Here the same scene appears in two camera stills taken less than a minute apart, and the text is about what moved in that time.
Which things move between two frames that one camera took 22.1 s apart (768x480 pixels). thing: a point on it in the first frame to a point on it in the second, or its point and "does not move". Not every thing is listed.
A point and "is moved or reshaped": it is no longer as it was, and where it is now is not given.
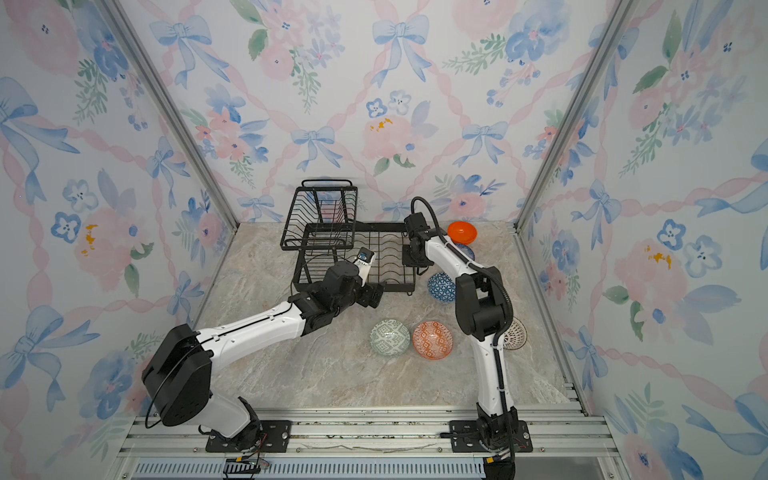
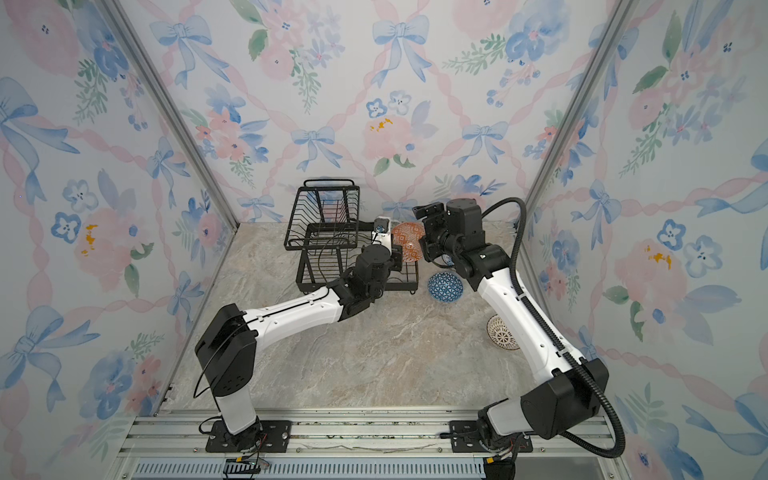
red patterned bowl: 432,340 is moved or reshaped
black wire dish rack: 321,223 does not move
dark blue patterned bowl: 442,287 does not move
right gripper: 405,258 to 430,212
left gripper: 368,298 to 396,259
